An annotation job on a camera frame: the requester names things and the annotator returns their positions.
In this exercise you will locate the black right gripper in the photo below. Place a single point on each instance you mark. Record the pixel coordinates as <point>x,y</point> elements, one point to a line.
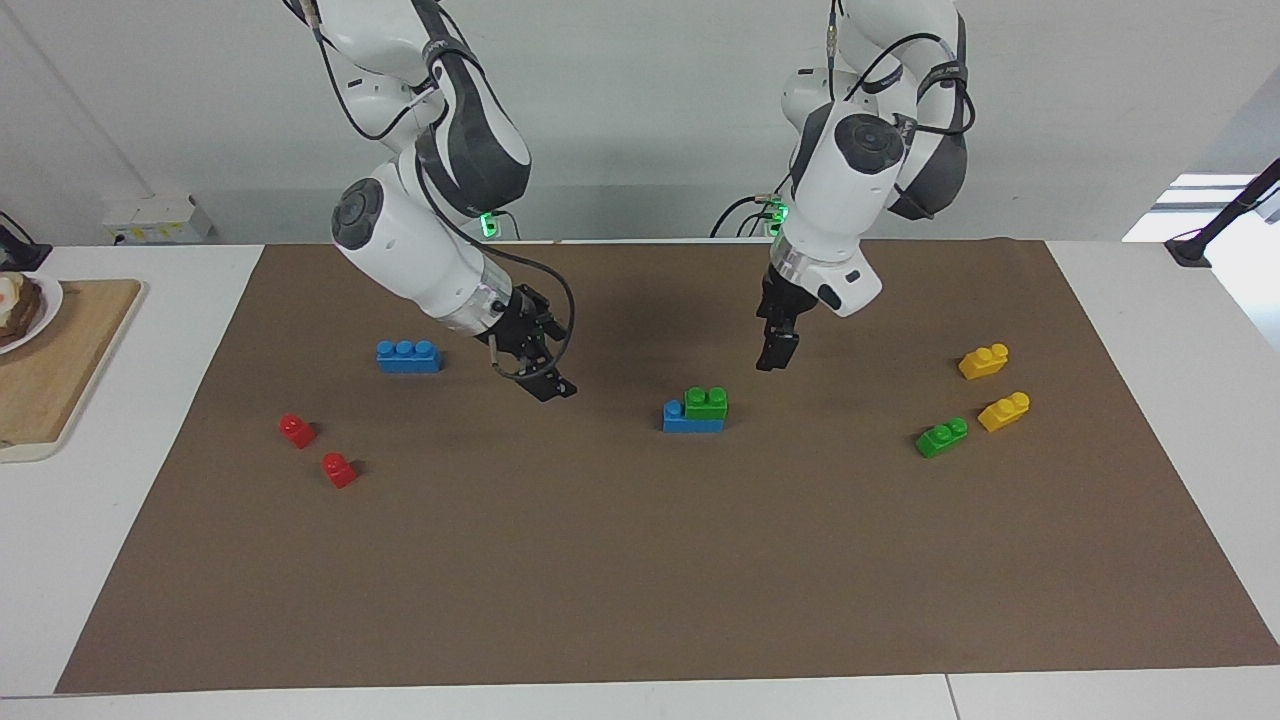
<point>525,330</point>

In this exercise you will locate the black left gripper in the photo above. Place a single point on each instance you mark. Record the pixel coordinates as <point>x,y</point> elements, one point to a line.
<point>785,305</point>

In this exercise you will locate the plain green two-stud block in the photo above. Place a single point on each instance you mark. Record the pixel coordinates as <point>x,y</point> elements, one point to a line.
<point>706,403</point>

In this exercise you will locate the blue three-stud block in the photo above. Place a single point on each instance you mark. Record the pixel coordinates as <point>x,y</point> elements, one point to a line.
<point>680,420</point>
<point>408,358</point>

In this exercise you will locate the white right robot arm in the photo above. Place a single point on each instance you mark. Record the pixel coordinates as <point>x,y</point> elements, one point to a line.
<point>400,240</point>

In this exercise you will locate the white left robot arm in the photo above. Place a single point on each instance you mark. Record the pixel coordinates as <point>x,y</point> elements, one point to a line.
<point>840,200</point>

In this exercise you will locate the green block with white stickers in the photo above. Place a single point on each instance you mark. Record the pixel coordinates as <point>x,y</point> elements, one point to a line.
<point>941,438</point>

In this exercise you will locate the yellow two-stud block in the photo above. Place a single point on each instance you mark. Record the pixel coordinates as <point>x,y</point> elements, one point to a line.
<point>983,362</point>
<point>1003,412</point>

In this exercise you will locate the red single-stud block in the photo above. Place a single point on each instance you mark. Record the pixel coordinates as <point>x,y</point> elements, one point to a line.
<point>339,471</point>
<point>297,431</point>

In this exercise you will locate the brown table mat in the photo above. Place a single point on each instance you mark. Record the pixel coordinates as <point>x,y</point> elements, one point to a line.
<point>640,560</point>

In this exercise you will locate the white power strip box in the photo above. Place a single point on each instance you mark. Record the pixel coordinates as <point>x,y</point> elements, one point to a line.
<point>155,220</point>

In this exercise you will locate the wooden cutting board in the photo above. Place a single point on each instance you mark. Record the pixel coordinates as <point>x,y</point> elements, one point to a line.
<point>60,360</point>

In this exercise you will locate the white plate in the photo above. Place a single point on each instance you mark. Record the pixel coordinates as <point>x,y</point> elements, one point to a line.
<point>50,300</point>

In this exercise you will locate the brown toy sandwich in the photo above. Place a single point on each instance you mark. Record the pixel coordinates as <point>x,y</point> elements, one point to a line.
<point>18,308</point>

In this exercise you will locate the black clamp stand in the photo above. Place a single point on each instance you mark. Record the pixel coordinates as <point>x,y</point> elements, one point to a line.
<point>20,252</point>

